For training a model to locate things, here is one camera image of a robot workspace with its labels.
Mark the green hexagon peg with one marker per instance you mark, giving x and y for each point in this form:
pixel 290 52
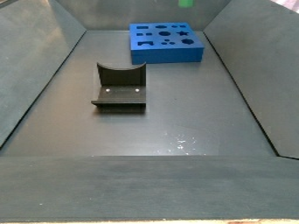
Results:
pixel 186 3

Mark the blue shape sorting board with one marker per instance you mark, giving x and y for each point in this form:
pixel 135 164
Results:
pixel 164 43

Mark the black curved holder stand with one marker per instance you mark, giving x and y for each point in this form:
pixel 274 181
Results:
pixel 121 86

